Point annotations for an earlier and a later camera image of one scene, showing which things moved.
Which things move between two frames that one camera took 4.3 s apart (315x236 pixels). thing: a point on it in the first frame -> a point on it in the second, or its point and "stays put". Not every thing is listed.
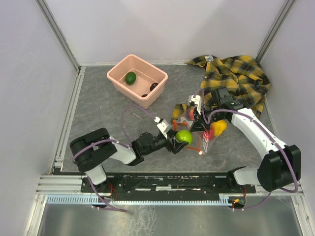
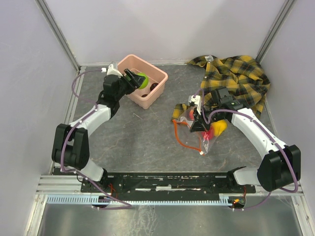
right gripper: [199, 124] stays put
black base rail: [168, 183] stays put
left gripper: [176, 146] -> [136, 80]
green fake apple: [184, 135] -> [145, 82]
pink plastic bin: [146, 75] stays put
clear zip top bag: [201, 140] stays put
